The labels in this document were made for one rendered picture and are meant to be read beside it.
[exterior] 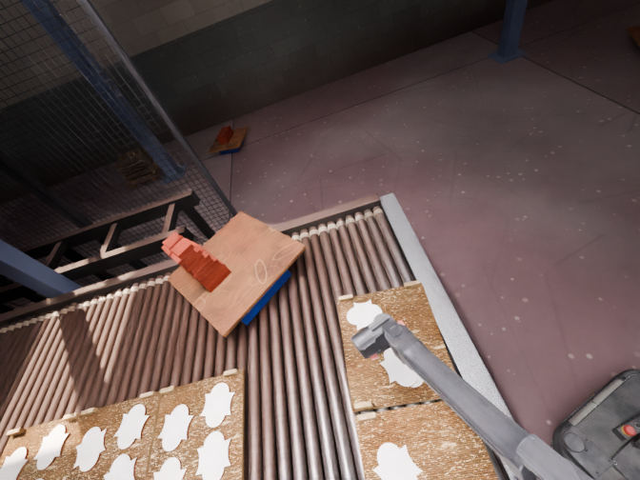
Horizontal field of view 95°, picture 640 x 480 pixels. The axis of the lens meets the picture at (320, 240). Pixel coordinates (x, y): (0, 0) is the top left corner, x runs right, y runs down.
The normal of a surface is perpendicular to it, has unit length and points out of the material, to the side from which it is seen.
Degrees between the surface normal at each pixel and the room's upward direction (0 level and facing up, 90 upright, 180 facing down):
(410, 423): 0
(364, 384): 0
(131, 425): 0
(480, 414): 26
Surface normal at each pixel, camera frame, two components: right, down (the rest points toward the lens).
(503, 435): -0.53, -0.80
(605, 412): -0.26, -0.62
